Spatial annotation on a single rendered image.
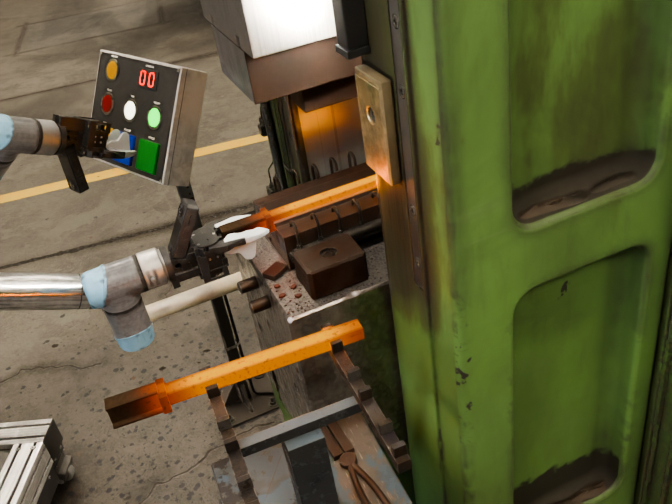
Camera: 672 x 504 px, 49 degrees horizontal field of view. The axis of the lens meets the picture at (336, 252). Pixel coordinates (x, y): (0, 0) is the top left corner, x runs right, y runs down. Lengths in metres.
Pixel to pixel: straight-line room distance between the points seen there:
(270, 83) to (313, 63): 0.08
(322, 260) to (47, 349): 1.88
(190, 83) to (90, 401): 1.36
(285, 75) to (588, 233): 0.57
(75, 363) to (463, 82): 2.24
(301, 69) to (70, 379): 1.85
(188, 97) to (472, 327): 0.94
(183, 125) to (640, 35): 1.05
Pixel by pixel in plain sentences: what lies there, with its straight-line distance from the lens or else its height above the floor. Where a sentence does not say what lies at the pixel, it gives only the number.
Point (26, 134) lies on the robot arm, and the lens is 1.64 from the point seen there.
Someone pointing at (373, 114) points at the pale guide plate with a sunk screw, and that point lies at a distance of 1.15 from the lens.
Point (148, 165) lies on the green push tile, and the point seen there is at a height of 0.99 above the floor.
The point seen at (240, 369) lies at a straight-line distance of 1.19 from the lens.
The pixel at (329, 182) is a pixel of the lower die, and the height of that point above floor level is 0.99.
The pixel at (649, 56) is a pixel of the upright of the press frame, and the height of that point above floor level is 1.32.
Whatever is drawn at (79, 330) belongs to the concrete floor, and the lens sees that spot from 3.11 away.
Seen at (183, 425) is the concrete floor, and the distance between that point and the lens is 2.54.
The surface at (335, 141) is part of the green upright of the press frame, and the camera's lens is 1.69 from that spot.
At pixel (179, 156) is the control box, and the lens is 1.82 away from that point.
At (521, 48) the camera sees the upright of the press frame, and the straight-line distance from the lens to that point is 1.09.
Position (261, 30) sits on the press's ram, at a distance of 1.22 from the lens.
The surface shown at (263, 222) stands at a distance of 1.48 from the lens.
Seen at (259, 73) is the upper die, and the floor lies 1.32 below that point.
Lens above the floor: 1.76
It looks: 34 degrees down
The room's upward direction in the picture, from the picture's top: 10 degrees counter-clockwise
